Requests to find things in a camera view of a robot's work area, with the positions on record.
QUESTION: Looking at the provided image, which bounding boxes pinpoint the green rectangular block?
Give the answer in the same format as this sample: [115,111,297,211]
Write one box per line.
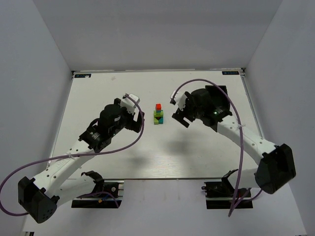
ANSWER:
[154,113,163,118]

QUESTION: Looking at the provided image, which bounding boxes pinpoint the green cube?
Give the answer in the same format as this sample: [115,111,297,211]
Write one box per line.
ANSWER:
[154,110,163,115]

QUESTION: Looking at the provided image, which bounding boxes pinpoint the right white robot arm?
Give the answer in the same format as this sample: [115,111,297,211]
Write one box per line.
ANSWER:
[170,86,296,194]

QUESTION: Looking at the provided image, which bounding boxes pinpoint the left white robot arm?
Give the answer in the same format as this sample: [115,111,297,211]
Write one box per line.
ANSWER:
[18,94,144,224]

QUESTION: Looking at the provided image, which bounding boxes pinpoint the right blue corner label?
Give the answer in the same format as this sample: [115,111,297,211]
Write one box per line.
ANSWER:
[222,71,239,75]

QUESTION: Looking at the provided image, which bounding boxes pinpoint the blue corner label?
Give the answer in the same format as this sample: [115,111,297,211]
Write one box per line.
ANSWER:
[222,71,239,75]
[74,74,91,78]

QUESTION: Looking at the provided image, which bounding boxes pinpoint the left blue corner label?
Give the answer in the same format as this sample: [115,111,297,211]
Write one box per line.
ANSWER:
[74,74,91,78]

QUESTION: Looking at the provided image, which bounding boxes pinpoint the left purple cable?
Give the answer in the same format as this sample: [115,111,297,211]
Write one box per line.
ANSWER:
[0,94,145,216]

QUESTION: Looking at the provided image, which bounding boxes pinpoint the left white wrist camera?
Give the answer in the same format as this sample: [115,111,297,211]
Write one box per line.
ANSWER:
[120,93,140,115]

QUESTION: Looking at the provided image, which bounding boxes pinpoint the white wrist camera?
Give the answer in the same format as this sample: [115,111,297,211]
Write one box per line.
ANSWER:
[120,93,140,115]
[170,90,187,111]

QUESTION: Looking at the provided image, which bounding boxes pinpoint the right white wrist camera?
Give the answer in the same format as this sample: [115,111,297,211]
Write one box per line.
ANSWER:
[170,90,187,111]

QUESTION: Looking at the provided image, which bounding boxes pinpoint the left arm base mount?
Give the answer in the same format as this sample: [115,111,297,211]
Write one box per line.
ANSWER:
[71,180,124,209]

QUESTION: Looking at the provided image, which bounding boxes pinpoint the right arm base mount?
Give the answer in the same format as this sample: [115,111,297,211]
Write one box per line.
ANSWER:
[201,181,253,209]

